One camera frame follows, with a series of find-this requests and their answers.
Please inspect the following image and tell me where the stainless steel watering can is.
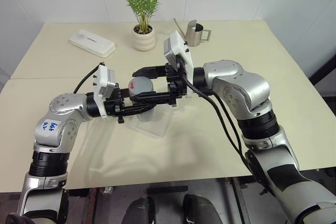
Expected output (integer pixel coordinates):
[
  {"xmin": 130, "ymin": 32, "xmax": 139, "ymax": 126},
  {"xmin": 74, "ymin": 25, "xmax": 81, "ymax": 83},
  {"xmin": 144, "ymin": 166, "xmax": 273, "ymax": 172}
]
[{"xmin": 172, "ymin": 18, "xmax": 212, "ymax": 47}]

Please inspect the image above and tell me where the clear plastic jar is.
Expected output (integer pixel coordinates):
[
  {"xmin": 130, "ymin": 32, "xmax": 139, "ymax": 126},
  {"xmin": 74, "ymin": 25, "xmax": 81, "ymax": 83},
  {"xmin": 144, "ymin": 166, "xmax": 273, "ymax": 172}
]
[{"xmin": 136, "ymin": 99, "xmax": 159, "ymax": 123}]

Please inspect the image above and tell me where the flat white plastic case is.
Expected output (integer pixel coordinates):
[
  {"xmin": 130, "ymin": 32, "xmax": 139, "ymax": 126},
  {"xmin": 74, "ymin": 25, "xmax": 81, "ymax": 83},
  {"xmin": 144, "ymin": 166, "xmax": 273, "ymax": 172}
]
[{"xmin": 69, "ymin": 29, "xmax": 117, "ymax": 58}]

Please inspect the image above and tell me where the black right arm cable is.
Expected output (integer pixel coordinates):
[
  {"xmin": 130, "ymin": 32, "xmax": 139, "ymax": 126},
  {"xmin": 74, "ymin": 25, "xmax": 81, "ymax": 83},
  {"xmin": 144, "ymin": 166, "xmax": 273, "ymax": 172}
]
[{"xmin": 183, "ymin": 76, "xmax": 248, "ymax": 166}]

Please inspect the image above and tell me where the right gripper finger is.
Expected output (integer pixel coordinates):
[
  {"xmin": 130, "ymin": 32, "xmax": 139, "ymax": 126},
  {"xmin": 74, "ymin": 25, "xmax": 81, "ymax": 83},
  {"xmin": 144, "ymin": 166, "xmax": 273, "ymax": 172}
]
[
  {"xmin": 132, "ymin": 64, "xmax": 169, "ymax": 79},
  {"xmin": 129, "ymin": 91, "xmax": 172, "ymax": 104}
]

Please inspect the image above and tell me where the dark rounded shape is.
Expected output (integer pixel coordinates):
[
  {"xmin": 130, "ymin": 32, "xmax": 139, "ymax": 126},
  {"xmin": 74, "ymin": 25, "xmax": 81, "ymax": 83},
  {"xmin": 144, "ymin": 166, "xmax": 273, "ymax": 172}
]
[
  {"xmin": 183, "ymin": 194, "xmax": 223, "ymax": 224},
  {"xmin": 125, "ymin": 197, "xmax": 156, "ymax": 224}
]

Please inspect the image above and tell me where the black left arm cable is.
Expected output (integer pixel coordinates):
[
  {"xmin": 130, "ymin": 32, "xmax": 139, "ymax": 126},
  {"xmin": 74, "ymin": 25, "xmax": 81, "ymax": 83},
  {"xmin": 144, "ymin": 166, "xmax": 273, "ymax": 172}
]
[{"xmin": 73, "ymin": 64, "xmax": 102, "ymax": 94}]

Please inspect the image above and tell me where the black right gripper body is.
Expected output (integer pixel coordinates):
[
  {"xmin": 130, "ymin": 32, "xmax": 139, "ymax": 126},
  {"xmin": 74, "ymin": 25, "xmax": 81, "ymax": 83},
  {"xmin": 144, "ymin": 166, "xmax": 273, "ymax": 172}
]
[{"xmin": 164, "ymin": 62, "xmax": 188, "ymax": 108}]

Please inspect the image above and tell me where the dark furniture edge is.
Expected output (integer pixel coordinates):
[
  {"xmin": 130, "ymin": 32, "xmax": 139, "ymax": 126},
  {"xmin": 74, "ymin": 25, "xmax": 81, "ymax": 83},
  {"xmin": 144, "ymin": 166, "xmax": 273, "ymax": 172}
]
[{"xmin": 308, "ymin": 52, "xmax": 336, "ymax": 97}]

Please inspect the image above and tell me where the black table frame bar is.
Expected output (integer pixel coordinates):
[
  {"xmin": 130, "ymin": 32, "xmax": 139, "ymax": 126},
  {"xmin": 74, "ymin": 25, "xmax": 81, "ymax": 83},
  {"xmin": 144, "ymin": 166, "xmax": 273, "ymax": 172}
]
[{"xmin": 146, "ymin": 185, "xmax": 189, "ymax": 196}]

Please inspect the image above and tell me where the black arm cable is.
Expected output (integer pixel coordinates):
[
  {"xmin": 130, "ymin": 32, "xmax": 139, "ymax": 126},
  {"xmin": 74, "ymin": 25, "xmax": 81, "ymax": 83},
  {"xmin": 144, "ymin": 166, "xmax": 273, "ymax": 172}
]
[
  {"xmin": 183, "ymin": 76, "xmax": 248, "ymax": 166},
  {"xmin": 73, "ymin": 64, "xmax": 102, "ymax": 94}
]

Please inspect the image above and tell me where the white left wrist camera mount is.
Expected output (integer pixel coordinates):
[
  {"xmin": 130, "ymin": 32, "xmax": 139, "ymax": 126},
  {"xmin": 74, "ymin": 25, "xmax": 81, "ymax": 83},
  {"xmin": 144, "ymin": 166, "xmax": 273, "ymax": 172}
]
[{"xmin": 94, "ymin": 63, "xmax": 118, "ymax": 119}]

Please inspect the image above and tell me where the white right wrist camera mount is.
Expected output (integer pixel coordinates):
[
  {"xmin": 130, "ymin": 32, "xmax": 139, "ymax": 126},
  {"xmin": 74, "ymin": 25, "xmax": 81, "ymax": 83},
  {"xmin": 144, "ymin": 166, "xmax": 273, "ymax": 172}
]
[{"xmin": 163, "ymin": 30, "xmax": 195, "ymax": 99}]

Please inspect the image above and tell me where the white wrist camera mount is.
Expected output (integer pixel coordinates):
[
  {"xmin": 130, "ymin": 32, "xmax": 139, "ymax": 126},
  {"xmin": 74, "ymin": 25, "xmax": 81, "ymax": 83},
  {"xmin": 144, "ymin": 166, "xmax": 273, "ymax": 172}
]
[
  {"xmin": 163, "ymin": 30, "xmax": 195, "ymax": 99},
  {"xmin": 94, "ymin": 63, "xmax": 118, "ymax": 119}
]

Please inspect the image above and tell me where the green plant in white pot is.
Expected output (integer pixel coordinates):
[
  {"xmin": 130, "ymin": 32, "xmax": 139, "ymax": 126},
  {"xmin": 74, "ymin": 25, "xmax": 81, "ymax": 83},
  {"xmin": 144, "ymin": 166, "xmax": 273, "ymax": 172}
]
[{"xmin": 122, "ymin": 0, "xmax": 180, "ymax": 52}]

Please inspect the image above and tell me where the grey jar lid red sticker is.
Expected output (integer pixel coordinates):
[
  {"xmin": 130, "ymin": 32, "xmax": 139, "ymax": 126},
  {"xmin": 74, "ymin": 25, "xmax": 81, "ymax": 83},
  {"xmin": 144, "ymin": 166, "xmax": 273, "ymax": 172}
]
[{"xmin": 128, "ymin": 75, "xmax": 155, "ymax": 100}]

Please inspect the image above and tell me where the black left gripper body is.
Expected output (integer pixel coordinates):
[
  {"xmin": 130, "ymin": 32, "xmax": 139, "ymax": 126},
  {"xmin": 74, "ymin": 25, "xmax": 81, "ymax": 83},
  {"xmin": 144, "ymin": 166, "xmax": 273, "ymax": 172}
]
[{"xmin": 103, "ymin": 83, "xmax": 127, "ymax": 125}]

